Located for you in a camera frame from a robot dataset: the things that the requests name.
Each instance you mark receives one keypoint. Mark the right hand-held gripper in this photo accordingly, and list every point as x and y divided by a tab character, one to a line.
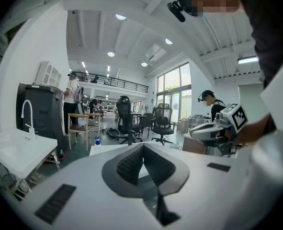
208	132

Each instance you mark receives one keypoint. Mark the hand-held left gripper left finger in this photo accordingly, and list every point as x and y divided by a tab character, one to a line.
128	169

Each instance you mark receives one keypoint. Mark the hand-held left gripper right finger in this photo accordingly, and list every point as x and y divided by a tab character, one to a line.
165	171

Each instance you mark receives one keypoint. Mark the blue-capped white spray bottle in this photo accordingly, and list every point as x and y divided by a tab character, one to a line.
98	141

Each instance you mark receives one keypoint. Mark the person's right forearm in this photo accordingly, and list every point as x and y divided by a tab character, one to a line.
253	129

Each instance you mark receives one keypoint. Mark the white sink with steel stand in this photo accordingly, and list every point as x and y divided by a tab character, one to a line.
19	150

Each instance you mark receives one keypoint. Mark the white cup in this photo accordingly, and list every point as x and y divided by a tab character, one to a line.
176	147

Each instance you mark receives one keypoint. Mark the black office chair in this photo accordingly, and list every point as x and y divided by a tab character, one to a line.
125	118
162	121

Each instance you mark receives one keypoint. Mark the large glass window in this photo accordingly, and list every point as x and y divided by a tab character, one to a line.
173	87

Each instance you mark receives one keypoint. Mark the wooden chair brown seat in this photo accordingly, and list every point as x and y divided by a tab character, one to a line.
77	128
94	122

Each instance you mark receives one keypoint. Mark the steel slatted stand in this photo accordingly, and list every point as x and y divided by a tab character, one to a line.
56	159

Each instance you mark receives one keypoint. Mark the long tube ceiling light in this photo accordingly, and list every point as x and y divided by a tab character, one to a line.
247	60

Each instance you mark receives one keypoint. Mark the black mezzanine railing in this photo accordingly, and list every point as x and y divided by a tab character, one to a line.
117	81

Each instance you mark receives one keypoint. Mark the round ceiling light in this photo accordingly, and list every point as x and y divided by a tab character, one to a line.
120	17
110	54
168	41
144	64

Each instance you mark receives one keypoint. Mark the ceiling air conditioner unit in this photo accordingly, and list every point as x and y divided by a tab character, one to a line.
155	53

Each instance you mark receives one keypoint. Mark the black tall cabinet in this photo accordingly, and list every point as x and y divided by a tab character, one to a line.
45	114

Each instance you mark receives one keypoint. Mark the white gooseneck faucet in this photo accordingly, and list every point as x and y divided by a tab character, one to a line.
28	118

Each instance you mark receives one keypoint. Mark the person's black shirt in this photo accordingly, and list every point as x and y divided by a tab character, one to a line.
270	20

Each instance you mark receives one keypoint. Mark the white wall shelf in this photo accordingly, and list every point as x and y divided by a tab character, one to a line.
48	74

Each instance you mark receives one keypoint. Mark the black head-mounted camera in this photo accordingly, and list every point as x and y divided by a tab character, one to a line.
177	9

